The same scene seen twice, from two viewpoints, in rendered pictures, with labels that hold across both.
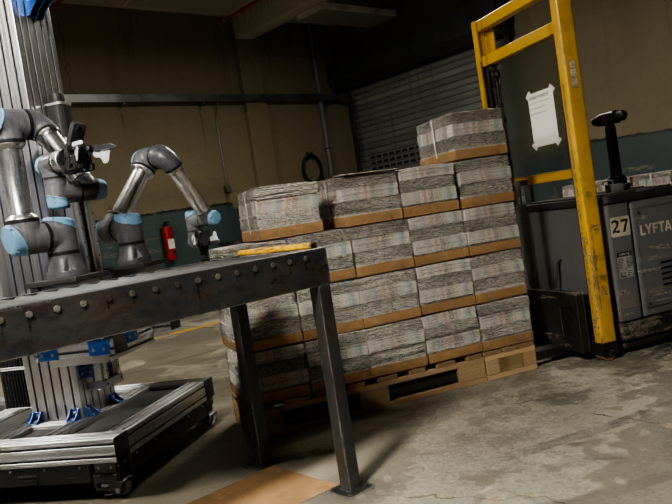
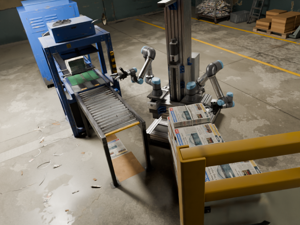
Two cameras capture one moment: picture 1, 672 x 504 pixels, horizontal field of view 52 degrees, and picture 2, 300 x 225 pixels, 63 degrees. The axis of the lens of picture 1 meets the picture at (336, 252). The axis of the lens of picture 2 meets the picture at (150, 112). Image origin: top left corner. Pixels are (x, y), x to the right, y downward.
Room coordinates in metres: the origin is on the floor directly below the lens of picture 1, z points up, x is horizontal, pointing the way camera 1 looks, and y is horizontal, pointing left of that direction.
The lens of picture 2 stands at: (3.41, -1.88, 2.46)
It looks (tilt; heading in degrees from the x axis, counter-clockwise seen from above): 33 degrees down; 107
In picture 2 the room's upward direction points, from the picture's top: 7 degrees counter-clockwise
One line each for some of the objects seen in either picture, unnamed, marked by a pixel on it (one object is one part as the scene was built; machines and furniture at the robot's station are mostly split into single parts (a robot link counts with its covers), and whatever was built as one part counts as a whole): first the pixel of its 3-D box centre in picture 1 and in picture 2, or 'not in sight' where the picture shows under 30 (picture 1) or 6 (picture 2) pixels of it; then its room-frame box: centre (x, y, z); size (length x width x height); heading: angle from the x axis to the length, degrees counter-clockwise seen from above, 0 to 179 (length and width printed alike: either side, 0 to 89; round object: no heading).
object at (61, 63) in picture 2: not in sight; (70, 63); (0.60, 2.34, 0.75); 1.53 x 0.64 x 0.10; 131
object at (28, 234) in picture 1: (16, 182); (148, 66); (2.57, 1.12, 1.19); 0.15 x 0.12 x 0.55; 140
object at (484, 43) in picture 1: (502, 175); not in sight; (3.96, -1.00, 0.97); 0.09 x 0.09 x 1.75; 19
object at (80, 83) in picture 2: not in sight; (85, 82); (1.34, 1.48, 0.75); 0.70 x 0.65 x 0.10; 131
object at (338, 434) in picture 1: (335, 387); (110, 165); (2.24, 0.07, 0.34); 0.06 x 0.06 x 0.68; 41
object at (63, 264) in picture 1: (65, 264); (156, 90); (2.68, 1.03, 0.87); 0.15 x 0.15 x 0.10
